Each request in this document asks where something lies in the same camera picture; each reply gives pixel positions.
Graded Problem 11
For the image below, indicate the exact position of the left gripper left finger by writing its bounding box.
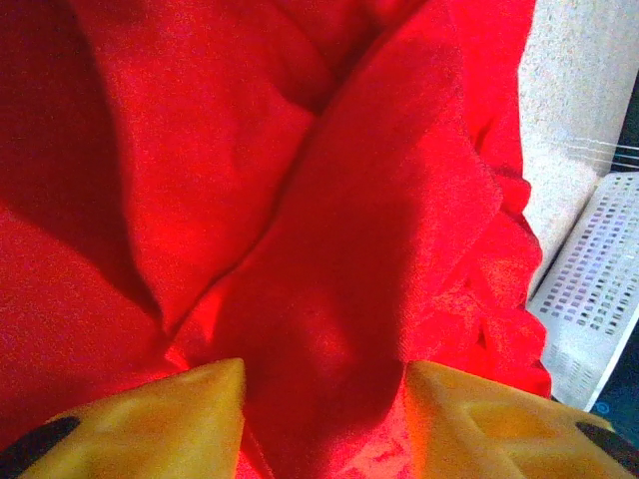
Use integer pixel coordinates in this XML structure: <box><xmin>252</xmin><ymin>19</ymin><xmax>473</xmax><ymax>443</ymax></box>
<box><xmin>0</xmin><ymin>357</ymin><xmax>249</xmax><ymax>479</ymax></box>

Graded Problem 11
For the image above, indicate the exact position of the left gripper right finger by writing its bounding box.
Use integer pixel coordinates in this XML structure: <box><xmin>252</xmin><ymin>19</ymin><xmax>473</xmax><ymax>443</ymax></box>
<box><xmin>404</xmin><ymin>359</ymin><xmax>635</xmax><ymax>479</ymax></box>

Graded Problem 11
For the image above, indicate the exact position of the white plastic basket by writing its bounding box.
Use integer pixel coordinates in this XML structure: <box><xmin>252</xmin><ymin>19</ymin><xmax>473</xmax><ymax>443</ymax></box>
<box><xmin>526</xmin><ymin>174</ymin><xmax>639</xmax><ymax>413</ymax></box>

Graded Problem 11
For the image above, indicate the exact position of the red t-shirt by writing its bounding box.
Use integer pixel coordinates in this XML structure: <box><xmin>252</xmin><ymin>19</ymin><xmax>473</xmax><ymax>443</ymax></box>
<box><xmin>0</xmin><ymin>0</ymin><xmax>553</xmax><ymax>479</ymax></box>

